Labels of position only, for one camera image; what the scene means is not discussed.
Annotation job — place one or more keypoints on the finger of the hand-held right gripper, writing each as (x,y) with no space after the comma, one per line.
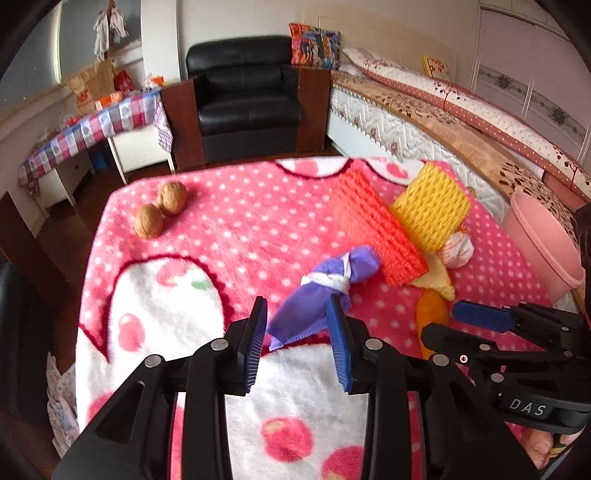
(482,316)
(457,341)

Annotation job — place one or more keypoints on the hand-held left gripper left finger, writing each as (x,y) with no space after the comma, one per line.
(256,344)

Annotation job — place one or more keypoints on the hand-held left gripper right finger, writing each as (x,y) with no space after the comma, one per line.
(339,344)

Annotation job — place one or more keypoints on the purple cloth bundle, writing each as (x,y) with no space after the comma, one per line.
(318,295)

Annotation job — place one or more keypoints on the small yellow foam net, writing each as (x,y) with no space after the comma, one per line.
(437,277)

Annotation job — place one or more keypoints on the pink plastic basin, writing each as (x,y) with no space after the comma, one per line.
(540,249)

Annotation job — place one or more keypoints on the red foam net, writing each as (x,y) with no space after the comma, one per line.
(378,235)

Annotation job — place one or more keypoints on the large yellow foam net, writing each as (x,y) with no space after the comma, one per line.
(431,205)

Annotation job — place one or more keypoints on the person's right hand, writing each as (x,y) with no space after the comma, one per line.
(545,447)

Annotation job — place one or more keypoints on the pink polka dot blanket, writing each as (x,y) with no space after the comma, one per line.
(231,230)

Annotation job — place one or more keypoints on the brown walnut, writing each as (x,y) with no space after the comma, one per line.
(172,198)
(148,221)

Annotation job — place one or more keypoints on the brown floral bedspread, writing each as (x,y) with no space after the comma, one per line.
(438,138)

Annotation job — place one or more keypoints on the white patterned cloth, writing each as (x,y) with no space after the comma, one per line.
(60,401)

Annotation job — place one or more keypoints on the bed with floral quilt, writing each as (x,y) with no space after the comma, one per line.
(461,101)

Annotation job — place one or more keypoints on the white table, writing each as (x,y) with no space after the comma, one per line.
(134,147)

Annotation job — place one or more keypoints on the blue bin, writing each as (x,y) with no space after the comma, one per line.
(99,159)

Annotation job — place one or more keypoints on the black leather armchair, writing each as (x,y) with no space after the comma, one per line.
(23,277)
(249,92)

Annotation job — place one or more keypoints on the yellow pillow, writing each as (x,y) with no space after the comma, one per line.
(436,68)

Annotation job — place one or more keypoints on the white wardrobe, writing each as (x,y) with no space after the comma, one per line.
(531,60)

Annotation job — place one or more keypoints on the side table with checked cloth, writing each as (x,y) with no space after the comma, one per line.
(92,129)

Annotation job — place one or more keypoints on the orange box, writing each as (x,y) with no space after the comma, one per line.
(157,82)

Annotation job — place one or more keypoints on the red bag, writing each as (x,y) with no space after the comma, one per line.
(122,83)

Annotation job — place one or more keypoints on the colourful printed cushion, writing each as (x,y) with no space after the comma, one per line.
(314,46)

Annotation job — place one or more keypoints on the brown paper bag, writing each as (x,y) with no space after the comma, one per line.
(90,87)

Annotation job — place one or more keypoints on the white garment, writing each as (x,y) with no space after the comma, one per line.
(108,27)

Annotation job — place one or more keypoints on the grey window blind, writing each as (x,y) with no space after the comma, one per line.
(78,27)
(27,55)

